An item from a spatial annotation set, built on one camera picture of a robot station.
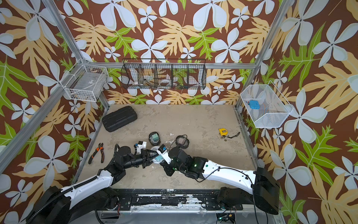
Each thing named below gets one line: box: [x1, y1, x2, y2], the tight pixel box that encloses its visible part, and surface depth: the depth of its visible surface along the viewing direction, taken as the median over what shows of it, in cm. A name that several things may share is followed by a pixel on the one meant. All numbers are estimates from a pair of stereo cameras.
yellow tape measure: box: [219, 127, 228, 136], surface depth 103 cm
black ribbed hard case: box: [101, 105, 138, 132], surface depth 107 cm
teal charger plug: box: [155, 154, 163, 161], surface depth 75 cm
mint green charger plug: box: [151, 133, 159, 143], surface depth 100 cm
